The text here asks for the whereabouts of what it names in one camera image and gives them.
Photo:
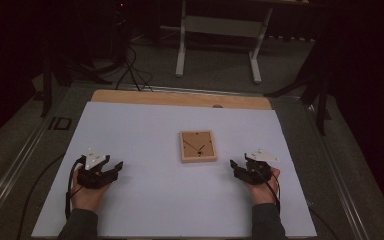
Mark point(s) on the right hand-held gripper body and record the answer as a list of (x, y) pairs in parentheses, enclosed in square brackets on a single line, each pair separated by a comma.
[(256, 171)]

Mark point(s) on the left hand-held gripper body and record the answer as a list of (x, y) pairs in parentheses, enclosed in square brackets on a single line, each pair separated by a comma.
[(91, 178)]

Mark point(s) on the wooden picture frame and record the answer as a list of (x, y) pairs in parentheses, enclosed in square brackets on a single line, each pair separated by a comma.
[(193, 140)]

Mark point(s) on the person's left hand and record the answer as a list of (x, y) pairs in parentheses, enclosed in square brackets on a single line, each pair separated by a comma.
[(86, 198)]

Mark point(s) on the person's right hand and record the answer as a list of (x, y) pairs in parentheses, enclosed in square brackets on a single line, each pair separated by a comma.
[(263, 193)]

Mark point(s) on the white metal stand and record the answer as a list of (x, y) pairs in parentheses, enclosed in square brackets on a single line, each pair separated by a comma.
[(256, 66)]

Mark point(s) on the black tripod stand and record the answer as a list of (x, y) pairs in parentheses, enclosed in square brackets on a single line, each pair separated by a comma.
[(46, 90), (321, 100)]

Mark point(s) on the small black floor frame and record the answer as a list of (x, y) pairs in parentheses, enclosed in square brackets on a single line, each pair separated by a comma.
[(60, 123)]

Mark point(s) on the aluminium floor rail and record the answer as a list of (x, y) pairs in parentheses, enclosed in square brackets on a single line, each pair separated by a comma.
[(338, 173), (13, 173)]

